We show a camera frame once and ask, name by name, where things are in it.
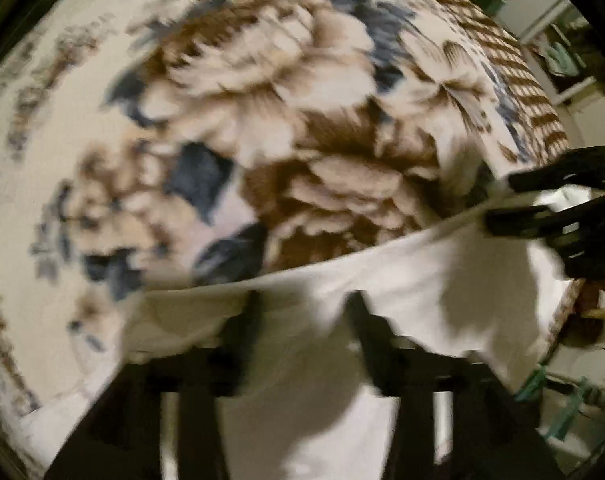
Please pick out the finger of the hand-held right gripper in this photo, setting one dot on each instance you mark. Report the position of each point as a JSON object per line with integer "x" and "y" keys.
{"x": 517, "y": 224}
{"x": 542, "y": 176}

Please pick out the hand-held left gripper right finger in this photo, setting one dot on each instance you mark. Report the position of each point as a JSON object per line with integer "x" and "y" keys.
{"x": 365, "y": 325}

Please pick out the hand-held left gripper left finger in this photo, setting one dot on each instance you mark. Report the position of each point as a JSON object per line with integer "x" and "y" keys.
{"x": 242, "y": 325}

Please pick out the white pants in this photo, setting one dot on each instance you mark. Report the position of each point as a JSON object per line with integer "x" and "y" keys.
{"x": 332, "y": 360}

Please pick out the floral printed blanket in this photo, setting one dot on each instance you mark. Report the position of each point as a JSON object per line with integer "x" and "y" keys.
{"x": 232, "y": 135}

